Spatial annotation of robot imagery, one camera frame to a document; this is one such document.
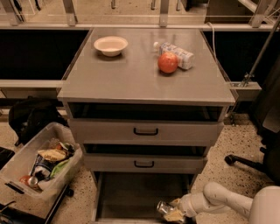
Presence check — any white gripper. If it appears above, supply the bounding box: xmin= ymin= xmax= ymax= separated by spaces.
xmin=164 ymin=192 xmax=204 ymax=223

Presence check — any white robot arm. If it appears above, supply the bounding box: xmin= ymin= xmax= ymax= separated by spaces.
xmin=157 ymin=182 xmax=280 ymax=224

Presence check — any bottom open drawer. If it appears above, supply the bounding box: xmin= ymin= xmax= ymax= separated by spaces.
xmin=92 ymin=172 xmax=193 ymax=224

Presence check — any middle grey drawer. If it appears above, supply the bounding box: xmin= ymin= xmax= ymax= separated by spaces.
xmin=84 ymin=154 xmax=207 ymax=174

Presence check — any grey drawer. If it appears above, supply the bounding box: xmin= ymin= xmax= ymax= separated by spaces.
xmin=69 ymin=119 xmax=224 ymax=146
xmin=84 ymin=154 xmax=207 ymax=174

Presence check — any grey drawer cabinet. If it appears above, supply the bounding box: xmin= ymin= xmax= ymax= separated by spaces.
xmin=57 ymin=27 xmax=236 ymax=224

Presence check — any top grey drawer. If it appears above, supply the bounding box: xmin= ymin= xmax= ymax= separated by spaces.
xmin=69 ymin=119 xmax=224 ymax=146

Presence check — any red can in bin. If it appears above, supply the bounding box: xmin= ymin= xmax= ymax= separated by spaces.
xmin=19 ymin=175 xmax=38 ymax=187

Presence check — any green snack bag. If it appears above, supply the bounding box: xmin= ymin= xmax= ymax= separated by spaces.
xmin=50 ymin=159 xmax=69 ymax=179

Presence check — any clear plastic bin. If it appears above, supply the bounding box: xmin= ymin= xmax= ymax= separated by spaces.
xmin=0 ymin=122 xmax=82 ymax=215

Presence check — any yellow chip bag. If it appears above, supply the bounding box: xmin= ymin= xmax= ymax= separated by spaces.
xmin=38 ymin=149 xmax=67 ymax=162

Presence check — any red apple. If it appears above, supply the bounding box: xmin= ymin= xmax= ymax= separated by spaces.
xmin=157 ymin=52 xmax=178 ymax=74

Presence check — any plastic water bottle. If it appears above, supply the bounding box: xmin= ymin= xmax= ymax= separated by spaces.
xmin=153 ymin=42 xmax=194 ymax=70

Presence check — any black cart under bin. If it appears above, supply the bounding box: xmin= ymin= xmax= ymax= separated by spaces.
xmin=0 ymin=185 xmax=74 ymax=224

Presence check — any black backpack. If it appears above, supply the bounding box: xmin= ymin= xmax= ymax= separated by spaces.
xmin=9 ymin=97 xmax=68 ymax=146

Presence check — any white ceramic bowl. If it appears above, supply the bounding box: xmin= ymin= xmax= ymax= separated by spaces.
xmin=94 ymin=36 xmax=128 ymax=57

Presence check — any metal clamp bracket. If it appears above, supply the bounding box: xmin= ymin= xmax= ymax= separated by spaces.
xmin=239 ymin=16 xmax=280 ymax=88

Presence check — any white cable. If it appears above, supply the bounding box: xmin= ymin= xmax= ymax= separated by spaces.
xmin=205 ymin=21 xmax=217 ymax=60

